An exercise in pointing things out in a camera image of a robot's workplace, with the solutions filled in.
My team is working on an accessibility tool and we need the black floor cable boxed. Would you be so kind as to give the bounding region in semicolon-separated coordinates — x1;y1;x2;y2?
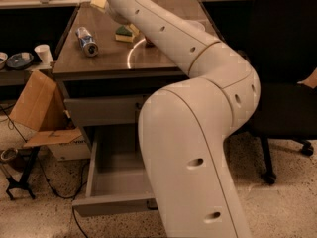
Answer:
0;104;91;238

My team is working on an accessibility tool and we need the brown cardboard box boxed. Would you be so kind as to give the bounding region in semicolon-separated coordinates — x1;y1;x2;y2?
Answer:
9;70;81;147

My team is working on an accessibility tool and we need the red soda can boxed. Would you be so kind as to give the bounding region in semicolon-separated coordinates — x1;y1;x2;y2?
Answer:
145;37;155;47

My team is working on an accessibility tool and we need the dark blue dish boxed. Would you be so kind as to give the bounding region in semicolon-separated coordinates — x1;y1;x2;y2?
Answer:
6;52;34;70

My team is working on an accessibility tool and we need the black metal stand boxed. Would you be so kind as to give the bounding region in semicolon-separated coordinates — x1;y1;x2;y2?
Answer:
0;147;40;200

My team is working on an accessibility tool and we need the white paper cup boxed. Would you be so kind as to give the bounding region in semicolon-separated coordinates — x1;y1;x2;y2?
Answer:
34;44;53;64

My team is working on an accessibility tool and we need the grey bottom drawer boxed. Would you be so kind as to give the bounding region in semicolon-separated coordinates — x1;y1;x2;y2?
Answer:
72;124;158;217

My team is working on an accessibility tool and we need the black office chair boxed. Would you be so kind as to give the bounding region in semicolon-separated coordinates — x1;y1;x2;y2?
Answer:
244;0;317;184

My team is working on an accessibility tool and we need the white bowl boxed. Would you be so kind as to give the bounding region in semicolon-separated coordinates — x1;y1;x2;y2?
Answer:
187;20;205;31

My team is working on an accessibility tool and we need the grey middle drawer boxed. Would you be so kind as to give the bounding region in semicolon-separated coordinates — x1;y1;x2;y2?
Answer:
63;79;150;127

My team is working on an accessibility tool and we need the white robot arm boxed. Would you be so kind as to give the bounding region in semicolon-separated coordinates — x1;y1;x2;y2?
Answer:
92;0;261;238

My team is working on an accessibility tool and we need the grey drawer cabinet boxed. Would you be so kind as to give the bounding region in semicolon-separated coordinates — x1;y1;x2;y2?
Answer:
52;0;229;144

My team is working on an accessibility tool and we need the white box on floor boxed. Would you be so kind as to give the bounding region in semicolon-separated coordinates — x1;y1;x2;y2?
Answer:
48;136;91;161

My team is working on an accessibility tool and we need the grey drawer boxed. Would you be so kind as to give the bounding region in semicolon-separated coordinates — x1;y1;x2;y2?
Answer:
72;124;158;217
63;79;150;127

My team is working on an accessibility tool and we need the blue silver lying can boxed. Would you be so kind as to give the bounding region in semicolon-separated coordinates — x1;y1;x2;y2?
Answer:
75;27;98;58

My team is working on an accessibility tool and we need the green yellow sponge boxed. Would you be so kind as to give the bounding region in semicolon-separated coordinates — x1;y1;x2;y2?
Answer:
115;26;135;43

